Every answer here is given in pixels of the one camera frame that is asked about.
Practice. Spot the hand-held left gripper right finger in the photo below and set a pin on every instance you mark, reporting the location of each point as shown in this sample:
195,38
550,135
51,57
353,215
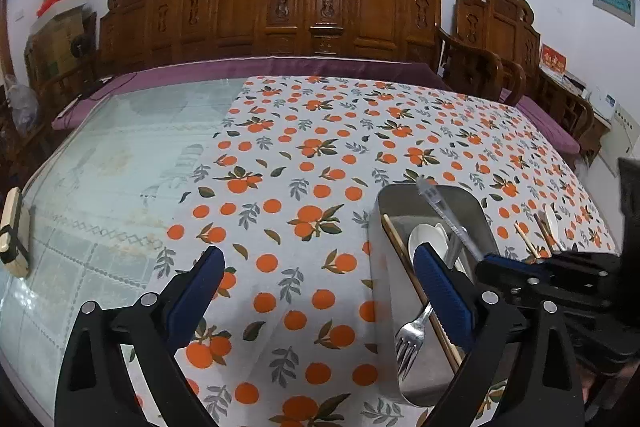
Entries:
445,292

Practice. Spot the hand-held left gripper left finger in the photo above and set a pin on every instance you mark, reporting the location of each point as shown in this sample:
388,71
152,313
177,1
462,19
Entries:
195,297

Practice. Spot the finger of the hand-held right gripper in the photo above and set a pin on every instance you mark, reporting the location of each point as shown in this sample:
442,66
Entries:
590,301
575,269

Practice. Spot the metal tray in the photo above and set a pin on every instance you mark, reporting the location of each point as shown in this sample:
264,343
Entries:
395,297

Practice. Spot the white spoon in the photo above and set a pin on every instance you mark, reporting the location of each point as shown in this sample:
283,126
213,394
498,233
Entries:
552,222
425,242

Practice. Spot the metal fork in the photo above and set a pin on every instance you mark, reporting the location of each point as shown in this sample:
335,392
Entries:
411,342

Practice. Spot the wooden chopstick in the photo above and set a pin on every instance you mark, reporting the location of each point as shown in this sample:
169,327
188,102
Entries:
544,232
400,247
525,239

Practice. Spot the clear plastic pen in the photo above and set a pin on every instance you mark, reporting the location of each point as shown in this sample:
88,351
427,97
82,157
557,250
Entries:
440,207

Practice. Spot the white box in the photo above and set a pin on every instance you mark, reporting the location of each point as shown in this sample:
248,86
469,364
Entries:
604,104

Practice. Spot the purple armchair cushion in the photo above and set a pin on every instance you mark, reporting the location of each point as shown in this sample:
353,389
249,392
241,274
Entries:
545,122

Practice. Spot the wooden side table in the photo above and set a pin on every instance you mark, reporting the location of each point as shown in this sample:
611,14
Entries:
575,97

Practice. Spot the red desk calendar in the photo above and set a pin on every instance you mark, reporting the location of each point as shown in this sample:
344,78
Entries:
554,59

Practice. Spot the orange print tablecloth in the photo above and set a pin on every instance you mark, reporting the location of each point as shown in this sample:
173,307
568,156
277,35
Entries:
310,167

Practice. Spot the carved wooden armchair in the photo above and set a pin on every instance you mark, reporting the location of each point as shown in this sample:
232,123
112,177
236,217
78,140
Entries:
495,37

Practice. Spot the clear plastic bag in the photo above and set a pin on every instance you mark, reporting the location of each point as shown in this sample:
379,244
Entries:
22,107

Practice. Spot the black standing fan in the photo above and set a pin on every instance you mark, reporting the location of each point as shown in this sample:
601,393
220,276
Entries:
80,48

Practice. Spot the stack of cardboard boxes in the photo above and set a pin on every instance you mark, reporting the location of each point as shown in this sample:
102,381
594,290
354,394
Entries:
55,42

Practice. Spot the carved wooden sofa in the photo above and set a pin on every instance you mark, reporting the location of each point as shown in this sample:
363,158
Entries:
250,7

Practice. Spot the red plastic bag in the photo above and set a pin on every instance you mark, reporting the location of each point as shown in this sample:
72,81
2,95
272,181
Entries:
50,4

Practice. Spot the white wall cabinet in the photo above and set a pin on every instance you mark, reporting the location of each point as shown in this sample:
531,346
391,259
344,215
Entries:
622,137

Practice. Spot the wall electrical panel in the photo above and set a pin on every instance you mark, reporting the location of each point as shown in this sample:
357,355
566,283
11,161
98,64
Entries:
614,1

